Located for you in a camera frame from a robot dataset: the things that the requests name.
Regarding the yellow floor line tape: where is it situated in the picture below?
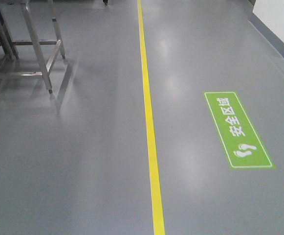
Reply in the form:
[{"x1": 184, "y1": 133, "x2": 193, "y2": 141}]
[{"x1": 137, "y1": 0, "x2": 166, "y2": 235}]

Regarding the green safety floor sign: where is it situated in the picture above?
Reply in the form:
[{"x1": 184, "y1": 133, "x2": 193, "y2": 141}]
[{"x1": 204, "y1": 92, "x2": 276, "y2": 169}]

